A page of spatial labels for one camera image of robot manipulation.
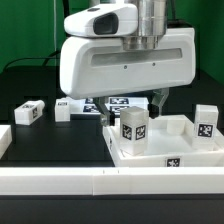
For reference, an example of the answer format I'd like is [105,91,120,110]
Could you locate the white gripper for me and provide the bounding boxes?
[60,28,196,127]

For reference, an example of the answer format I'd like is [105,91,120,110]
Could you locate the white square tabletop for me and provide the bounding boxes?
[103,115,224,167]

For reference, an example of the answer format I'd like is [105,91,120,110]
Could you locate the white U-shaped obstacle fence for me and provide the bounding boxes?
[0,124,224,196]

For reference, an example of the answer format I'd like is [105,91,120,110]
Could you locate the white marker base plate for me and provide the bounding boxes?
[68,96,150,117]

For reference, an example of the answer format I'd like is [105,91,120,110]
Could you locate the black cable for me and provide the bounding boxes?
[2,49,62,73]

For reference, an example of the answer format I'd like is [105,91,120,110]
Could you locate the black hose with metal fitting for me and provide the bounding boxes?
[61,0,71,18]

